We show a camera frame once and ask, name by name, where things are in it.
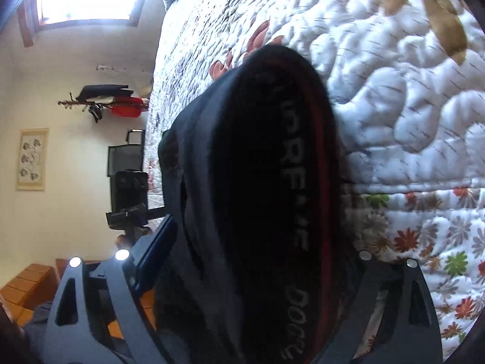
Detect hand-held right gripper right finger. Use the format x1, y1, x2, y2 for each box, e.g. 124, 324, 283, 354
333, 250, 445, 364

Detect black pants with red stripe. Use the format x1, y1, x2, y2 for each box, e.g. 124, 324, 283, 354
153, 43, 365, 364

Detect person's dark clothing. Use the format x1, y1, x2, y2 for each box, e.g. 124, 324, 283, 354
0, 300, 54, 364

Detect wooden window frame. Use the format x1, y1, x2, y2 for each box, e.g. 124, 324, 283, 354
17, 0, 41, 48

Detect framed botanical wall picture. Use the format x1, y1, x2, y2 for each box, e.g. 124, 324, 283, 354
15, 128, 50, 191

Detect black hanging garment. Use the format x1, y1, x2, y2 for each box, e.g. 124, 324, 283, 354
77, 84, 134, 104

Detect wooden wall coat rack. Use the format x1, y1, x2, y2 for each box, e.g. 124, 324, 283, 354
58, 91, 114, 110

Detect black office chair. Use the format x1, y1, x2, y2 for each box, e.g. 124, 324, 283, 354
107, 129, 147, 177

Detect red hanging garment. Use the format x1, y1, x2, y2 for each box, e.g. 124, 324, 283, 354
109, 96, 149, 118

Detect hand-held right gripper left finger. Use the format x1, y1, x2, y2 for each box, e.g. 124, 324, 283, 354
42, 214, 179, 364

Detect white floral quilt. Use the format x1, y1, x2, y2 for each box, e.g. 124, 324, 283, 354
142, 0, 485, 364

